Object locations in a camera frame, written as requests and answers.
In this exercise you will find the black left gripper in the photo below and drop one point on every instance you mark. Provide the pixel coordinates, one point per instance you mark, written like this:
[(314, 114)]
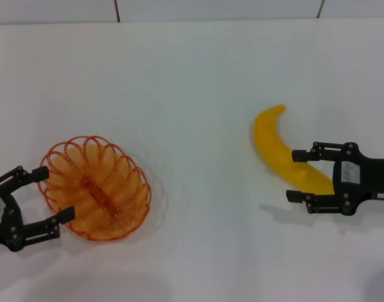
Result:
[(7, 217)]

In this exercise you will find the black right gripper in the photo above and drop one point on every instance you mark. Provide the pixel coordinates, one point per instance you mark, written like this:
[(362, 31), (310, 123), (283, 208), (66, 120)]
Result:
[(365, 179)]

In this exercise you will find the yellow banana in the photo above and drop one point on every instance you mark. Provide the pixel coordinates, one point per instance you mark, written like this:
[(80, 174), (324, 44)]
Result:
[(270, 141)]

